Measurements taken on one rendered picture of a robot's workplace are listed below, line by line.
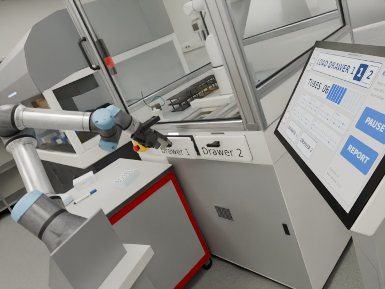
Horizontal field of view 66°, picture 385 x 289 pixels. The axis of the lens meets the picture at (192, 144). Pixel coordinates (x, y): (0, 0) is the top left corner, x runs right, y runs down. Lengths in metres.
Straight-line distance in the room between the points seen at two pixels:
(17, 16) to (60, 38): 3.62
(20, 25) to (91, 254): 4.99
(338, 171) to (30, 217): 0.88
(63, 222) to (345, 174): 0.80
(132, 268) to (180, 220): 0.74
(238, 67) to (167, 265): 1.16
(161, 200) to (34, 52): 1.19
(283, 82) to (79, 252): 0.95
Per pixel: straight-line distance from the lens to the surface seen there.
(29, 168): 1.31
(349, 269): 1.84
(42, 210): 1.07
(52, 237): 1.04
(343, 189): 0.63
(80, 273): 1.03
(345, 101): 0.73
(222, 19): 1.06
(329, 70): 0.85
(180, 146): 1.46
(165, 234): 1.71
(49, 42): 2.16
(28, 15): 5.83
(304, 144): 0.81
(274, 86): 1.20
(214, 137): 1.28
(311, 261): 1.54
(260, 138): 1.14
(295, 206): 1.35
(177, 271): 1.84
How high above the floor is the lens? 1.36
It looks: 19 degrees down
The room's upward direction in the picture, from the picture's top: 23 degrees counter-clockwise
